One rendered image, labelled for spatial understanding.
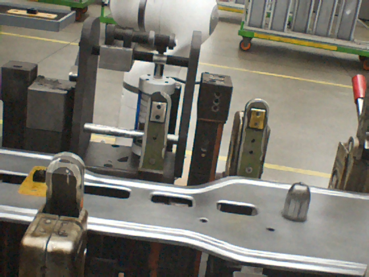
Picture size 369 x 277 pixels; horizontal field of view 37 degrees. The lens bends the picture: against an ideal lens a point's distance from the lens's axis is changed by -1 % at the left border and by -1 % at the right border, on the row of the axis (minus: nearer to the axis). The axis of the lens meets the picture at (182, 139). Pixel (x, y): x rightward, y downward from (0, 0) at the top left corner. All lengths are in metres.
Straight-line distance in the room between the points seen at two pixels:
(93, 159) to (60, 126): 0.08
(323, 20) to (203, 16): 6.75
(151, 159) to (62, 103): 0.16
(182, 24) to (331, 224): 0.56
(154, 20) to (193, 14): 0.08
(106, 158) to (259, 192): 0.27
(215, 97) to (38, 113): 0.28
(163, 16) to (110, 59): 0.34
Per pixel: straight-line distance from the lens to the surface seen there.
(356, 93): 0.96
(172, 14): 1.16
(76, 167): 0.57
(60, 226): 0.57
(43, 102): 0.89
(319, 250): 0.70
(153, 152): 0.85
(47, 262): 0.55
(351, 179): 0.91
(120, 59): 0.85
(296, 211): 0.75
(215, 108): 0.90
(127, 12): 1.20
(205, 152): 0.91
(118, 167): 0.91
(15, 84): 0.93
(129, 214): 0.69
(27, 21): 0.98
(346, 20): 7.92
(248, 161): 0.87
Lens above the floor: 1.33
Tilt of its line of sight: 20 degrees down
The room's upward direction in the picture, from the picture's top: 8 degrees clockwise
